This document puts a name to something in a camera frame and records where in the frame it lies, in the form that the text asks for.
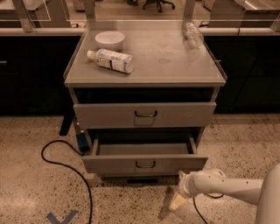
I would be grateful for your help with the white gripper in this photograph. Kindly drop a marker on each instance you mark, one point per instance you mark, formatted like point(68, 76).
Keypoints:
point(185, 184)

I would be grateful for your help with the grey drawer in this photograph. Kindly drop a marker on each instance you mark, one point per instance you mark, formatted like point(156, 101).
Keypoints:
point(143, 159)
point(144, 115)

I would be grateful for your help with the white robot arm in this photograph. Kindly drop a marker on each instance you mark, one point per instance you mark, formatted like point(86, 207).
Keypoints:
point(264, 193)

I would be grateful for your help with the grey top drawer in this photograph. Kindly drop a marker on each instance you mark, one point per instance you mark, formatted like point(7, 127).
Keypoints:
point(144, 115)

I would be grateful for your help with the grey drawer cabinet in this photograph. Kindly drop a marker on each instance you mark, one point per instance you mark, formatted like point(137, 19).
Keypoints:
point(166, 69)

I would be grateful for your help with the blue power box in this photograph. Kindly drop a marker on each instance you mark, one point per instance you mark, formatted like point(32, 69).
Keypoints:
point(82, 142)

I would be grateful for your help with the white labelled plastic bottle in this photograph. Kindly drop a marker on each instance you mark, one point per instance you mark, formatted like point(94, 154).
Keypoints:
point(112, 60)

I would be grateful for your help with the clear plastic bottle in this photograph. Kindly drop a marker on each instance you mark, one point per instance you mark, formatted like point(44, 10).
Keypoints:
point(193, 34)

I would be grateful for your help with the white bowl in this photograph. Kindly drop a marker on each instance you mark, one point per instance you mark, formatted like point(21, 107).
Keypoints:
point(111, 40)

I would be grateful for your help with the black office chair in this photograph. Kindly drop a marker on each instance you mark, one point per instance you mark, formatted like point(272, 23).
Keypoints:
point(159, 4)

